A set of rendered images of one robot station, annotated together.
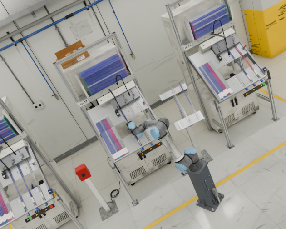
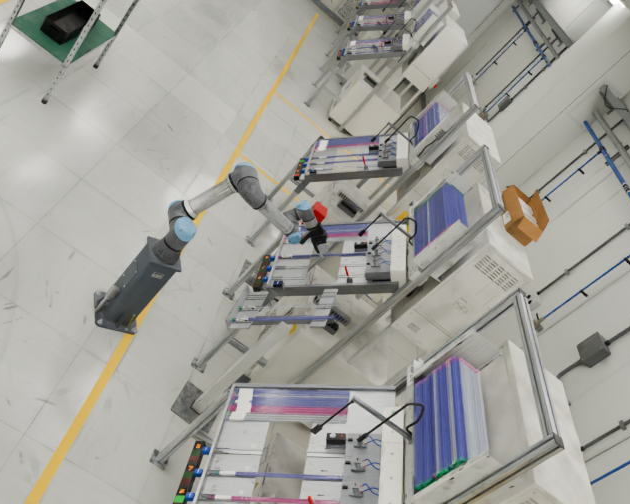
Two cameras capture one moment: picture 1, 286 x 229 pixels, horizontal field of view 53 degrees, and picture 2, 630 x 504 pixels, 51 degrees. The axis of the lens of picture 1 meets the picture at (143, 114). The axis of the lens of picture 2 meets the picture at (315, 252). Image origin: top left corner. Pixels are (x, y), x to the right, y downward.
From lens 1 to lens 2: 390 cm
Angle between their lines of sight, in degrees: 70
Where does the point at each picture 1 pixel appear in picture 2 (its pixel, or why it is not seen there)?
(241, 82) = (234, 451)
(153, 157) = not seen: hidden behind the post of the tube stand
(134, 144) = (290, 251)
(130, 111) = (352, 263)
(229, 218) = (62, 283)
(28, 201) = (322, 161)
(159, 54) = not seen: outside the picture
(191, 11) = (508, 396)
